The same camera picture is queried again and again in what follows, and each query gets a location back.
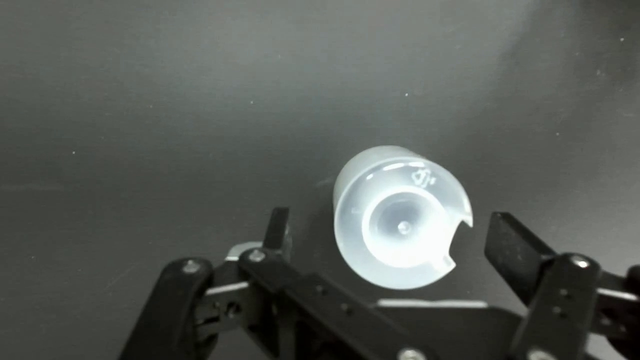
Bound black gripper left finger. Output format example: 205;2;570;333
118;208;400;360

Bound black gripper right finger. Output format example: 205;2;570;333
484;212;640;360

